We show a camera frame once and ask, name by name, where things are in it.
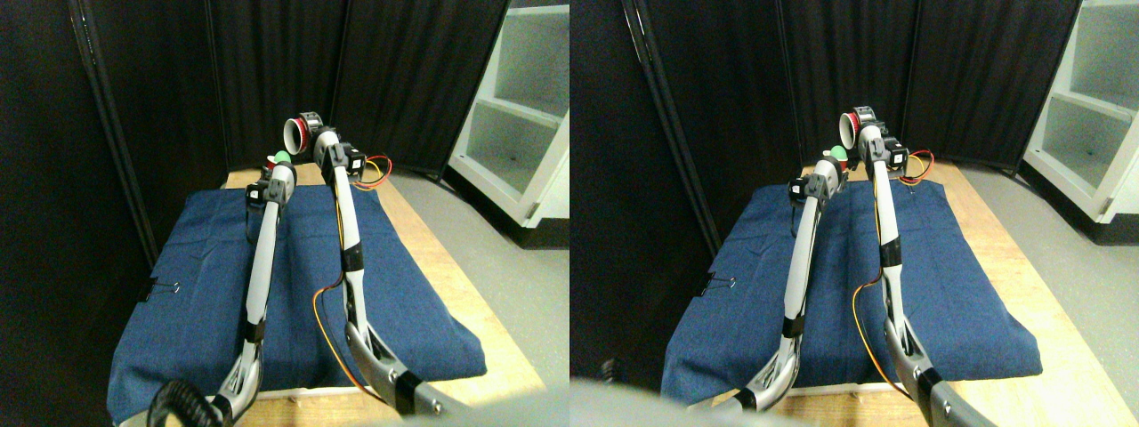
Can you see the green ball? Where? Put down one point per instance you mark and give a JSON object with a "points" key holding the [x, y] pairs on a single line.
{"points": [[838, 153], [283, 158]]}

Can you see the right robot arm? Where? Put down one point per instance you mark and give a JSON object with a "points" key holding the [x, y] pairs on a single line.
{"points": [[890, 231], [347, 231]]}

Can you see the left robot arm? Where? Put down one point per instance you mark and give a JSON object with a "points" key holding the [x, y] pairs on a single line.
{"points": [[261, 267], [803, 258]]}

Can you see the dark blue cloth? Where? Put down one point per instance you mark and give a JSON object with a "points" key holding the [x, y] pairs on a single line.
{"points": [[961, 302], [178, 302]]}

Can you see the black curtain stand pole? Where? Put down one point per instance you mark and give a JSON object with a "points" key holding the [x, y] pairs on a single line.
{"points": [[666, 111], [107, 107]]}

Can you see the white shelf unit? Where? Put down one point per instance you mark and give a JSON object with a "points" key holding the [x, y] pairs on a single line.
{"points": [[534, 80], [1099, 80]]}

